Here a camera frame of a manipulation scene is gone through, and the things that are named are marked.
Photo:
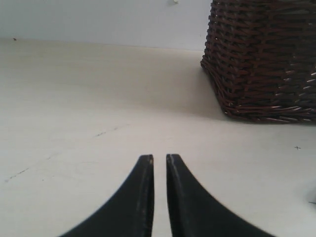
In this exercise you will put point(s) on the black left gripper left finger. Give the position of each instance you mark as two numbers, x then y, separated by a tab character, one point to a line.
130	210

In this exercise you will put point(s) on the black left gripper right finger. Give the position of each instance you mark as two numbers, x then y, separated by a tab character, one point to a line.
194	212

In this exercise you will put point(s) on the dark brown wicker basket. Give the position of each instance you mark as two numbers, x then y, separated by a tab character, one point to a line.
260	56

